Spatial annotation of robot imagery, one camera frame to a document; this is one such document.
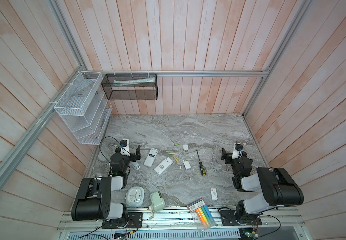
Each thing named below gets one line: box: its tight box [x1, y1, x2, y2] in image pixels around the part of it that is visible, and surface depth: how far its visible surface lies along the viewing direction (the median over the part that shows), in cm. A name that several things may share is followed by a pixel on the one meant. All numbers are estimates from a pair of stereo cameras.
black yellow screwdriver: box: [196, 149, 207, 176], surface depth 92 cm
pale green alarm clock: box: [125, 186, 145, 208], surface depth 80 cm
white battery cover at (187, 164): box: [183, 160, 191, 170], surface depth 94 cm
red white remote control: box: [143, 148, 159, 168], surface depth 97 cm
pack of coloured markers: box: [187, 198, 216, 233], surface depth 76 cm
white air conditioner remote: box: [153, 156, 174, 175], surface depth 93 cm
